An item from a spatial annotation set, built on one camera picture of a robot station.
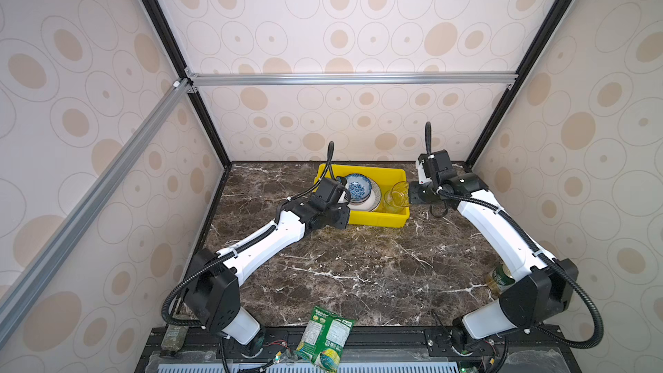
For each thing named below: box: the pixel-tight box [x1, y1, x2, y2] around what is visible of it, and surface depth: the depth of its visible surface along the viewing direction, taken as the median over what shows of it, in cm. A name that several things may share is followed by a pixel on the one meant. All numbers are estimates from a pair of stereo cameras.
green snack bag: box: [294, 305, 356, 373], surface depth 74 cm
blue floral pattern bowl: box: [336, 172, 373, 203], surface depth 102 cm
